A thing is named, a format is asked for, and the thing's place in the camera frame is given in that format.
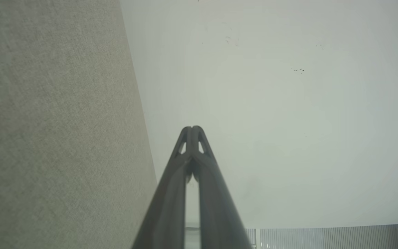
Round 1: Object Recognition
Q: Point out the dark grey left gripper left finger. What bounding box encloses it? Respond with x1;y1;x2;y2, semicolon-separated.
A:
132;126;194;249

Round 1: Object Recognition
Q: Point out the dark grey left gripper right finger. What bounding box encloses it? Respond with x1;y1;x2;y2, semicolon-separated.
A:
192;125;253;249

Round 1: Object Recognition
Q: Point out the white ribbed panel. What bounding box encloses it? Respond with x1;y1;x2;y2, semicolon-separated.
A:
246;224;398;249

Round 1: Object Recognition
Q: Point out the grey fabric sofa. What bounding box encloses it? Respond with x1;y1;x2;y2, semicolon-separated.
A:
0;0;158;249

